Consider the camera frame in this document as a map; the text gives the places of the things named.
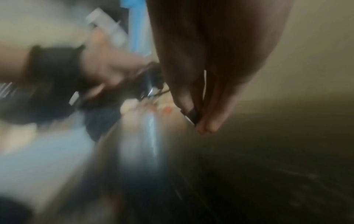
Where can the person's right hand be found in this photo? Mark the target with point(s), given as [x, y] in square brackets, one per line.
[215, 43]

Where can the person's left hand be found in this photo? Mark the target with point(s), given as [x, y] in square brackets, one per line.
[110, 65]

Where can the person's left forearm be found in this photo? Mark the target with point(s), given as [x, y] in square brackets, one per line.
[13, 61]

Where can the blue column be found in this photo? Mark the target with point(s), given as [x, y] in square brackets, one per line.
[137, 24]

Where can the black wristband with marker tags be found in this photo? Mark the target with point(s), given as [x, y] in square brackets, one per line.
[55, 63]

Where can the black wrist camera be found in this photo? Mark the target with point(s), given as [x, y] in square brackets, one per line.
[36, 105]

